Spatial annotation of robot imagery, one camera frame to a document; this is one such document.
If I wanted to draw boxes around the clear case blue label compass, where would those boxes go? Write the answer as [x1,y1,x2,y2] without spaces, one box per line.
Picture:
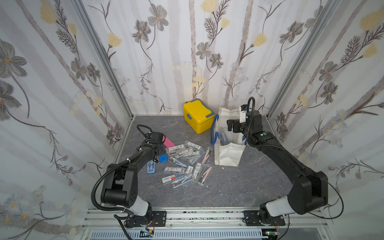
[219,131,231,146]

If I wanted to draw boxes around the clear case label top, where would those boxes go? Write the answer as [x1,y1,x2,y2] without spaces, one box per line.
[166,144,186,154]

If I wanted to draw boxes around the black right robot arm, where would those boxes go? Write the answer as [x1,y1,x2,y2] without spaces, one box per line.
[227,113,329,225]

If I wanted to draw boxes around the clear case pink compass upper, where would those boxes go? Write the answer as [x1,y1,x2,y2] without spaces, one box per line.
[202,147,213,164]

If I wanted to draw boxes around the white canvas bag blue handles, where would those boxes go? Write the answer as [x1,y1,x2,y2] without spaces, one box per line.
[211,107,246,167]

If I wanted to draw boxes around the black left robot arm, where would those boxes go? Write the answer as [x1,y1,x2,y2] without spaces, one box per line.
[91,132,165,225]

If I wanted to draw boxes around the blue opaque plastic case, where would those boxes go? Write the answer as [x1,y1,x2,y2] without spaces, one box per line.
[158,154,168,163]

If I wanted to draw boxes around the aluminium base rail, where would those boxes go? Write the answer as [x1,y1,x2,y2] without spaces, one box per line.
[79,206,335,240]

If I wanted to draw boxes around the clear case white barcode label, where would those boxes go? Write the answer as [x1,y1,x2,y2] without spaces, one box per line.
[192,162,203,182]

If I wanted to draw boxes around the clear case red mark label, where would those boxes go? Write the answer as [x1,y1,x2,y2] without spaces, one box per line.
[162,174,182,185]

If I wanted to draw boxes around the yellow lidded storage box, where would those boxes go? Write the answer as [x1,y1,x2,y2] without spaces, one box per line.
[183,99,215,134]

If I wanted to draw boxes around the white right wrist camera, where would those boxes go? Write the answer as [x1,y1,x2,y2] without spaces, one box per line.
[239,104,249,124]

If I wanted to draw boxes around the pink plastic case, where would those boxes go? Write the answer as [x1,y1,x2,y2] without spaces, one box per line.
[163,137,175,148]

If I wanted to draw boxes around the clear case pink compass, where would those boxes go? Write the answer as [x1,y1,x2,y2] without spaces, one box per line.
[198,166,213,185]
[202,147,213,164]

